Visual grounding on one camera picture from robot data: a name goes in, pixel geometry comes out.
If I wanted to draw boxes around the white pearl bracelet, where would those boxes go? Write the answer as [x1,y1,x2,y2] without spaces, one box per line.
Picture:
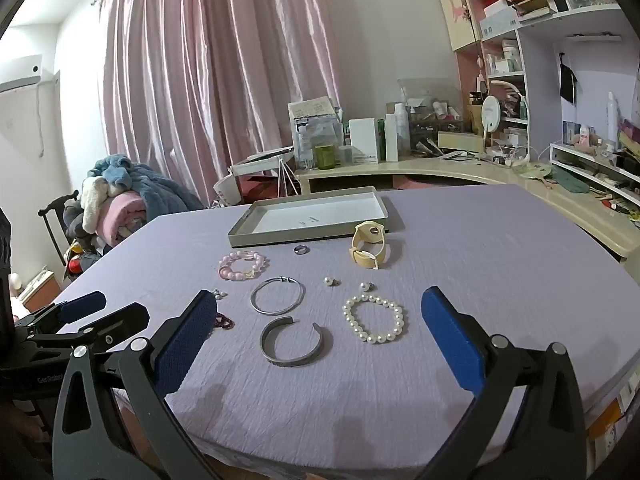
[342,294,405,345]

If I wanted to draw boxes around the white paper bag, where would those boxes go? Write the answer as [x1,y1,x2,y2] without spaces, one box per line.
[214,175,242,207]

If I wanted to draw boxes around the white carton box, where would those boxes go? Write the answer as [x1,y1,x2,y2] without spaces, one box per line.
[348,118,379,165]

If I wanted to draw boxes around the white spray bottle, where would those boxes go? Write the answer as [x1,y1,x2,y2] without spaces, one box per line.
[606,91,621,144]

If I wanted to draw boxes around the black chair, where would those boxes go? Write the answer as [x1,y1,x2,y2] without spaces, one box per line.
[37,190,81,268]

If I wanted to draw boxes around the round white mirror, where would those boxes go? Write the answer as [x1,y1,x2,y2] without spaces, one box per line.
[481,96,502,139]

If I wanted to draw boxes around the curved beige desk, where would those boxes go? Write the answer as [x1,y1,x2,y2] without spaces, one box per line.
[295,151,640,262]

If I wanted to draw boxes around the green hand fan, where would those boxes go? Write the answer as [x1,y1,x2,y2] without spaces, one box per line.
[514,162,554,181]

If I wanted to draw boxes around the grey shallow tray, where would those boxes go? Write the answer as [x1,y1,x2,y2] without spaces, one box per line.
[228,186,391,248]

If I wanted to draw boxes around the cream cabinet dinosaur print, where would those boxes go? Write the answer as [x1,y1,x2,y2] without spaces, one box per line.
[432,0,484,52]

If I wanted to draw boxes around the pink curtain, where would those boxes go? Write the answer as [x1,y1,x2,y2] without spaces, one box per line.
[97,0,351,208]

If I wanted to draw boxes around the black hanging pouch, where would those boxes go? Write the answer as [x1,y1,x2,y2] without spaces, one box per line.
[558,52,579,106]

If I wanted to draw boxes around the purple tablecloth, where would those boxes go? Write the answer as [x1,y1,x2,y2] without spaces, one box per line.
[52,184,633,475]

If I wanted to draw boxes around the red box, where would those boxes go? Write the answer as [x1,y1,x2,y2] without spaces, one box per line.
[239,174,282,204]

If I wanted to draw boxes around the white shelf unit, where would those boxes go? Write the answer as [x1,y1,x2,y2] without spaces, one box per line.
[467,0,640,161]

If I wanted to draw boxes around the white cloth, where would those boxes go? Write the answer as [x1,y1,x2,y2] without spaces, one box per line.
[81,177,112,235]

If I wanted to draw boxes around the cream strap watch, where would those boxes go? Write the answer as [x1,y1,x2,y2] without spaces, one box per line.
[348,220,391,267]

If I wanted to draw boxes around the cardboard boxes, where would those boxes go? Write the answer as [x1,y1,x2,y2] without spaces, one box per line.
[584,372,638,463]

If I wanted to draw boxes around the clear bag of packets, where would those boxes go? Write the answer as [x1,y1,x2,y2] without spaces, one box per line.
[287,96,347,171]

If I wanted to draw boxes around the white air conditioner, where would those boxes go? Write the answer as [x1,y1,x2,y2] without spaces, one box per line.
[0,54,43,93]

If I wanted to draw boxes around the thin silver bangle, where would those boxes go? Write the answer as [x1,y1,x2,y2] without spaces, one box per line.
[250,276,305,316]

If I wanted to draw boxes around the wide silver cuff bracelet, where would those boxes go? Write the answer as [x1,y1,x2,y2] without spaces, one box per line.
[260,316,333,367]

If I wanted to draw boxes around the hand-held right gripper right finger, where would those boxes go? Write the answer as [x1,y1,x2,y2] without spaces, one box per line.
[421,286,588,480]

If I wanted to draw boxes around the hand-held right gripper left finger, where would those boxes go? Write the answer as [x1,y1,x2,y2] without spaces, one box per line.
[52,289,221,480]

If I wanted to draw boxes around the blue fleece blanket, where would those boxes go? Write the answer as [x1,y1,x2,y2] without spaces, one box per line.
[87,155,203,223]

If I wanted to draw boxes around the tall white bottle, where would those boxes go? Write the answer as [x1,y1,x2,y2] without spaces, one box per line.
[395,103,412,157]

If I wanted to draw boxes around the white folding board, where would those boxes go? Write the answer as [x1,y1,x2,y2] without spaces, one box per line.
[230,145,296,177]

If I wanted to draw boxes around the clear acrylic organizer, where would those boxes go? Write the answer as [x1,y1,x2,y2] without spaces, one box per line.
[397,78,466,137]

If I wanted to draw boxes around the white desktop organizer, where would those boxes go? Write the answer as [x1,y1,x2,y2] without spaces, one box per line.
[549,142,640,222]

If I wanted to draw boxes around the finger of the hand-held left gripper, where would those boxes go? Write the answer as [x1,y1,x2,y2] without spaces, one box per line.
[15,291,107,341]
[30,302,151,361]

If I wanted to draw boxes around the pink bead bracelet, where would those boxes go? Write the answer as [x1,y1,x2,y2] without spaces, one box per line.
[218,250,269,282]

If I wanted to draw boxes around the green cloth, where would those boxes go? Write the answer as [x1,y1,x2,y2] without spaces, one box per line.
[550,166,592,195]

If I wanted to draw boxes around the beige flat box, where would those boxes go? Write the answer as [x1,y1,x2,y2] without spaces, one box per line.
[437,131,486,154]

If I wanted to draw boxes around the pink blanket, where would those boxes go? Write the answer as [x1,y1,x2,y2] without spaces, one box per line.
[97,190,151,248]

